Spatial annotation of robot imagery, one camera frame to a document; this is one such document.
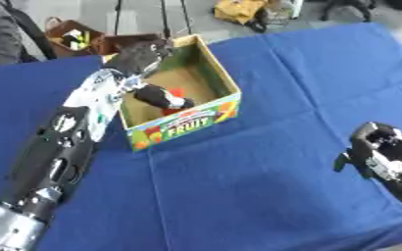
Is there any brown cardboard box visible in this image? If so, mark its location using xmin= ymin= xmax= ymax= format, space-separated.
xmin=96 ymin=32 xmax=167 ymax=56

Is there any brown open bag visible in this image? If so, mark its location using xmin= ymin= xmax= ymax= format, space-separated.
xmin=41 ymin=16 xmax=107 ymax=59

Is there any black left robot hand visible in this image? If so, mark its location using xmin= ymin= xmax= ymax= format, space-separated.
xmin=101 ymin=38 xmax=198 ymax=111

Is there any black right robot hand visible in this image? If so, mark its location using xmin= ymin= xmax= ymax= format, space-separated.
xmin=331 ymin=121 xmax=402 ymax=211

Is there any red toy fruit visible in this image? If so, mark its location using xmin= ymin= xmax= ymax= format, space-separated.
xmin=161 ymin=86 xmax=191 ymax=117

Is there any person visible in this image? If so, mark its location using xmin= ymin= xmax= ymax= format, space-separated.
xmin=0 ymin=0 xmax=59 ymax=68

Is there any cardboard box with fruit print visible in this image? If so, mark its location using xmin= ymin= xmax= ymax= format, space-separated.
xmin=101 ymin=33 xmax=244 ymax=153

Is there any clear plastic bag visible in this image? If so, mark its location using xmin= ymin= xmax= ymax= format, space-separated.
xmin=259 ymin=0 xmax=306 ymax=27

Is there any black tripod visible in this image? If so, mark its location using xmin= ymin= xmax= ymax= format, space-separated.
xmin=112 ymin=0 xmax=196 ymax=39

